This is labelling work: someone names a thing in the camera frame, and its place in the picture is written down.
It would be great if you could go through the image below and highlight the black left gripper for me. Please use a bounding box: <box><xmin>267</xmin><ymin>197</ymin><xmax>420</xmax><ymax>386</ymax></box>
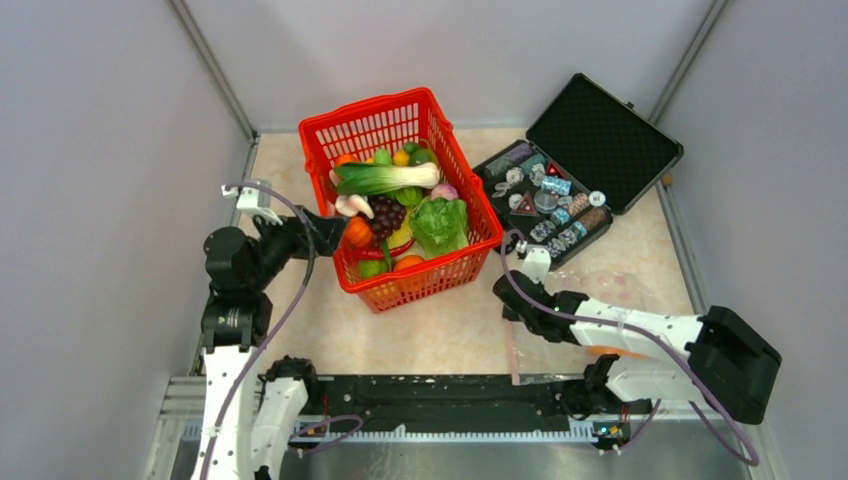
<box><xmin>247</xmin><ymin>202</ymin><xmax>349</xmax><ymax>289</ymax></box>

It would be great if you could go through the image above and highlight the clear zip top bag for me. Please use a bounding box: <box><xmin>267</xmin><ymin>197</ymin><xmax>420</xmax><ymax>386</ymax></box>
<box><xmin>503</xmin><ymin>264</ymin><xmax>697</xmax><ymax>386</ymax></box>

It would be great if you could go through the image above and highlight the red chili pepper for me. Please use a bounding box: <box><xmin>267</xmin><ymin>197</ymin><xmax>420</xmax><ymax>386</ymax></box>
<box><xmin>352</xmin><ymin>239</ymin><xmax>416</xmax><ymax>260</ymax></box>

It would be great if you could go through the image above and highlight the green lettuce head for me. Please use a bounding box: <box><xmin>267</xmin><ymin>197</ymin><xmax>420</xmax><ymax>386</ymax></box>
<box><xmin>410</xmin><ymin>198</ymin><xmax>470</xmax><ymax>260</ymax></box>

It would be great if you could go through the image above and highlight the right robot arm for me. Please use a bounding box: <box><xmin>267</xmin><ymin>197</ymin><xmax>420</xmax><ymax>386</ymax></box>
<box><xmin>493</xmin><ymin>270</ymin><xmax>782</xmax><ymax>425</ymax></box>

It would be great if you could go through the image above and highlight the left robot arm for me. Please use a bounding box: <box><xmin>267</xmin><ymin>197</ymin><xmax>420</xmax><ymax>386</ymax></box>
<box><xmin>192</xmin><ymin>207</ymin><xmax>349</xmax><ymax>479</ymax></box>

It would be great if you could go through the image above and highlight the orange mini pumpkin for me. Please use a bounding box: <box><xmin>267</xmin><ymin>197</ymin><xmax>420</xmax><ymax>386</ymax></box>
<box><xmin>344</xmin><ymin>216</ymin><xmax>374</xmax><ymax>249</ymax></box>

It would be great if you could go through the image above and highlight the green white bok choy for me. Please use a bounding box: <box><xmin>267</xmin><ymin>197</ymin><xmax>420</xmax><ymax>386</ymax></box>
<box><xmin>333</xmin><ymin>163</ymin><xmax>441</xmax><ymax>196</ymax></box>

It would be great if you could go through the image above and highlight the purple grape bunch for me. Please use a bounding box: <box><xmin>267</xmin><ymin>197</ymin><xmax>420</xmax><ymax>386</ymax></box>
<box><xmin>368</xmin><ymin>196</ymin><xmax>407</xmax><ymax>243</ymax></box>

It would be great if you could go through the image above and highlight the red triangle dealer card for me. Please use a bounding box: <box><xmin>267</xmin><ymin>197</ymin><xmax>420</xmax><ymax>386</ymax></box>
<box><xmin>508</xmin><ymin>191</ymin><xmax>539</xmax><ymax>217</ymax></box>

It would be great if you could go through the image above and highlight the clear round dealer button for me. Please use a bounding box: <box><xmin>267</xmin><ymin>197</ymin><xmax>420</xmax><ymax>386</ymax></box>
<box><xmin>533</xmin><ymin>190</ymin><xmax>559</xmax><ymax>214</ymax></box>

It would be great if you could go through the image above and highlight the pink purple onion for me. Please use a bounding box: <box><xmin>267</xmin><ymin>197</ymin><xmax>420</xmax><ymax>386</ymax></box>
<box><xmin>430</xmin><ymin>183</ymin><xmax>459</xmax><ymax>201</ymax></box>

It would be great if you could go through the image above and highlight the red plastic basket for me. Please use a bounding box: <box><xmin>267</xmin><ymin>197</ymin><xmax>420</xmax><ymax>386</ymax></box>
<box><xmin>299</xmin><ymin>87</ymin><xmax>503</xmax><ymax>313</ymax></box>

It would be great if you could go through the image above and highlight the black poker chip case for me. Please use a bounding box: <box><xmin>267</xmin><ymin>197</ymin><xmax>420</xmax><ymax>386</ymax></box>
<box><xmin>473</xmin><ymin>73</ymin><xmax>684</xmax><ymax>268</ymax></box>

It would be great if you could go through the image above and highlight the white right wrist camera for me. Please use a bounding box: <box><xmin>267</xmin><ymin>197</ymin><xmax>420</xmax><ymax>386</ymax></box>
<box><xmin>516</xmin><ymin>240</ymin><xmax>552</xmax><ymax>284</ymax></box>

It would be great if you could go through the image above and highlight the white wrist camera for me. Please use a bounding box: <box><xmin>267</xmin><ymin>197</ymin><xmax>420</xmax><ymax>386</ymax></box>
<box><xmin>221</xmin><ymin>179</ymin><xmax>282</xmax><ymax>225</ymax></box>
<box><xmin>516</xmin><ymin>240</ymin><xmax>552</xmax><ymax>284</ymax></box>

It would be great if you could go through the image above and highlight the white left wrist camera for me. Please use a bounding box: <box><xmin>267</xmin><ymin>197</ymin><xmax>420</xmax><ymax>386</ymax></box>
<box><xmin>221</xmin><ymin>179</ymin><xmax>282</xmax><ymax>225</ymax></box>

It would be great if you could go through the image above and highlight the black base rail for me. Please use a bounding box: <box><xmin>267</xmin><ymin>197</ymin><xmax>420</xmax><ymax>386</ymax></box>
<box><xmin>258</xmin><ymin>374</ymin><xmax>654</xmax><ymax>435</ymax></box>

